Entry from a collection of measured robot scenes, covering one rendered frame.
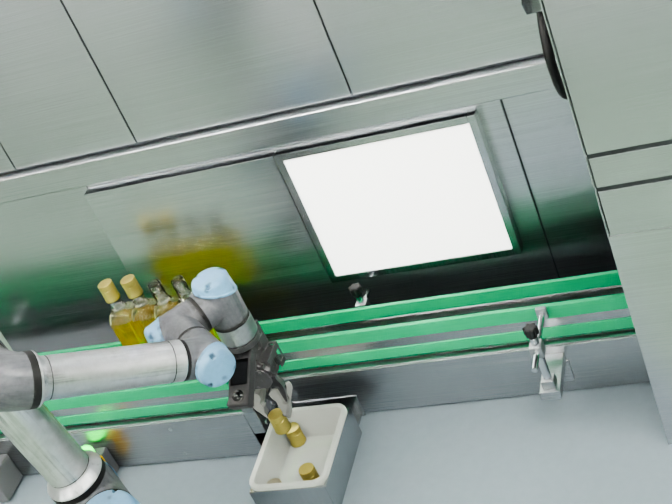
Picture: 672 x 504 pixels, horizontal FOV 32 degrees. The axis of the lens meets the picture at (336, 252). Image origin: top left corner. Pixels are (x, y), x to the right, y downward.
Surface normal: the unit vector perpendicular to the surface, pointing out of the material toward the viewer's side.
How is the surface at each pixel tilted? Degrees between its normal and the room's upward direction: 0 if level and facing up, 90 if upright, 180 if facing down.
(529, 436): 0
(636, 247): 90
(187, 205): 90
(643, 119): 90
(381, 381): 90
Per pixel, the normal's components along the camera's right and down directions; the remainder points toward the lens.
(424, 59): -0.22, 0.62
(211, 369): 0.52, 0.35
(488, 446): -0.35, -0.78
